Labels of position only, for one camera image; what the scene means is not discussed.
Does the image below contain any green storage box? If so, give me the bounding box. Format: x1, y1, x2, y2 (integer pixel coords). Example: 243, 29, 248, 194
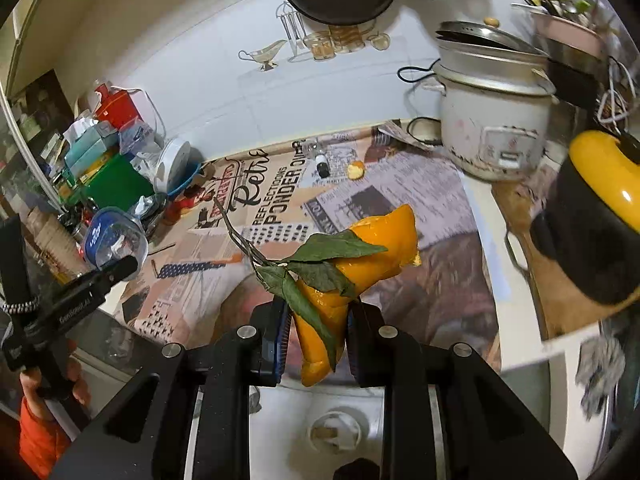
63, 155, 154, 211

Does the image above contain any pink utensil holder pot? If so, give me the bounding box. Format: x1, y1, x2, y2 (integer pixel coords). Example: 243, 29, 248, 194
530, 11, 605, 60

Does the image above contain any operator left hand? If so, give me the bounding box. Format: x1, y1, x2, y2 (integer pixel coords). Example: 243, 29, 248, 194
20, 339, 91, 422

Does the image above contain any black pot yellow lid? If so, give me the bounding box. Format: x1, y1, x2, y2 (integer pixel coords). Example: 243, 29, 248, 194
529, 130, 639, 304

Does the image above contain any teal tissue box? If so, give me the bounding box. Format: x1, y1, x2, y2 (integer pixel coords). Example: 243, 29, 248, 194
64, 122, 118, 178

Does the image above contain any printed newspaper table mat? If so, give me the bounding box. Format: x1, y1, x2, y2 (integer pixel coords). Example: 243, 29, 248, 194
116, 124, 501, 385

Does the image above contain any grey dish cloth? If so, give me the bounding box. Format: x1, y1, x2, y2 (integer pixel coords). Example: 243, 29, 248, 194
575, 336, 626, 419

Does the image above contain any small orange peel scrap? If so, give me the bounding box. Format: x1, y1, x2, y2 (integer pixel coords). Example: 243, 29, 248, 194
347, 160, 366, 180

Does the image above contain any ribbed brown plastic bottle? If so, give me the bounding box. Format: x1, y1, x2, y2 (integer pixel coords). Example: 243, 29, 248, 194
26, 207, 91, 283

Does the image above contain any small dark dropper bottle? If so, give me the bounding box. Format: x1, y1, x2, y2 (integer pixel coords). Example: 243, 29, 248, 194
312, 145, 331, 179

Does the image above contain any wooden cutting board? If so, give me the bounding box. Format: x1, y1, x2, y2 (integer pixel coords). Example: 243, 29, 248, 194
491, 182, 639, 340

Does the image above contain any white electric rice cooker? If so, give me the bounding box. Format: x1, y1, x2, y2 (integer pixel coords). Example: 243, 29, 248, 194
433, 21, 555, 181

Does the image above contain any red canister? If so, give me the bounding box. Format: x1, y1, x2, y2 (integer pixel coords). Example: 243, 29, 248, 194
94, 82, 141, 130

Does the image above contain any orange peel with leaves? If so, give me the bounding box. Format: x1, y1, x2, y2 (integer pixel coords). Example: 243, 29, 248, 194
221, 204, 421, 387

